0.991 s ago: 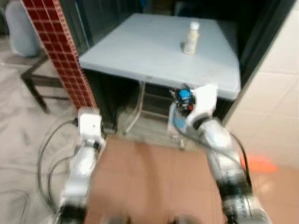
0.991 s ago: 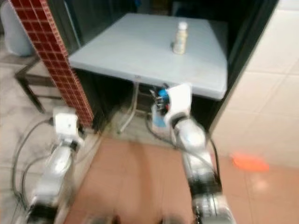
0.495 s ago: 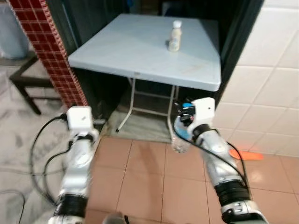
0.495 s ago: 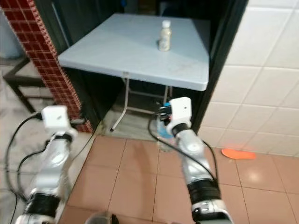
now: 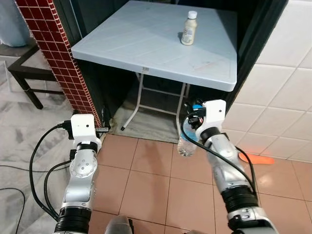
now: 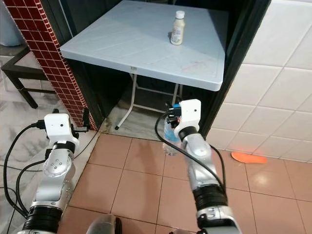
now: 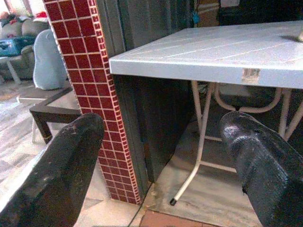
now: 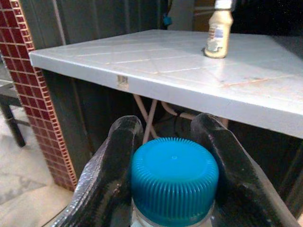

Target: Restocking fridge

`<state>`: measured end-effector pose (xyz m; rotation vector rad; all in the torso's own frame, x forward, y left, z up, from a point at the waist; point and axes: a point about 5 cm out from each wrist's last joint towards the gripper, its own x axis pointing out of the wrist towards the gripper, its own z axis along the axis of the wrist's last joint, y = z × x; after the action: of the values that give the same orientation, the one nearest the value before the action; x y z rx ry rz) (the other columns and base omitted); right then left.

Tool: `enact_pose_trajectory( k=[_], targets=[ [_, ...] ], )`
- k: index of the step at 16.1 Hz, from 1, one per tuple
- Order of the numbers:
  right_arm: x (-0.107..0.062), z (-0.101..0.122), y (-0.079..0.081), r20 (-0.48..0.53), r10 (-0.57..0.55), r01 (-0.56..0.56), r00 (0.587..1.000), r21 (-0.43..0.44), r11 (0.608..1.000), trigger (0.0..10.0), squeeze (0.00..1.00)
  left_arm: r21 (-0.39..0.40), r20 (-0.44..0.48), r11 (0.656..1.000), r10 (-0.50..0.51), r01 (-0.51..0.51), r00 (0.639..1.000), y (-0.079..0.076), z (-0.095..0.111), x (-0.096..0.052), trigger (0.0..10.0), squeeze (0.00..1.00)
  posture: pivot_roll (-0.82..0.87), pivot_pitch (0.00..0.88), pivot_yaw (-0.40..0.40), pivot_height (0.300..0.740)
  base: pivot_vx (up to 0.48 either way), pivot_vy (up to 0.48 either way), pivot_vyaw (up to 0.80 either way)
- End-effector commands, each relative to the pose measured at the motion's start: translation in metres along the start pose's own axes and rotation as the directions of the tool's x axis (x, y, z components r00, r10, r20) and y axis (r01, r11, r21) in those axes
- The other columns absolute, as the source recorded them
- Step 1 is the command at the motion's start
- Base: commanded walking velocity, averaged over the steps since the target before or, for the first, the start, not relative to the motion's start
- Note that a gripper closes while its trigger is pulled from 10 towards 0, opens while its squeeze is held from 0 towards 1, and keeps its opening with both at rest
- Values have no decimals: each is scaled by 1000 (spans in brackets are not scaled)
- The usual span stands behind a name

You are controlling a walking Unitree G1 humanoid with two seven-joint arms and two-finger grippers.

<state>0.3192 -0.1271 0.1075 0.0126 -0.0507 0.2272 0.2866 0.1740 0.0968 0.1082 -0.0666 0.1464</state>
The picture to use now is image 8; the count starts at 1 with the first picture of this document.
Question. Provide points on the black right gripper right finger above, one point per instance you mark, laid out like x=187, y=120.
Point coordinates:
x=239, y=175

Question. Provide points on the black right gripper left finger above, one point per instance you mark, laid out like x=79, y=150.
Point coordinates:
x=104, y=175

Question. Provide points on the clear bottle with blue cap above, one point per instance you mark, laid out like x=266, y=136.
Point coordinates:
x=174, y=179

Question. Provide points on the red mosaic tile pillar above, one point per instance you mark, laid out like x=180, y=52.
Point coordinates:
x=30, y=89

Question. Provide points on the dark wooden stool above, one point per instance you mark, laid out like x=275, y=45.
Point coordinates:
x=10, y=111

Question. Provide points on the grey tiled counter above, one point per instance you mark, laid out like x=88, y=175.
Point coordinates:
x=180, y=71

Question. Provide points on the cream sauce bottle with label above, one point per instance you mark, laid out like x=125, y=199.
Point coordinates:
x=219, y=30

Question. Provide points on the blue plug connector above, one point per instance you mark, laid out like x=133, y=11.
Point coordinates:
x=167, y=19

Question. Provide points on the beige folding frame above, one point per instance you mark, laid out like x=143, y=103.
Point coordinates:
x=163, y=118

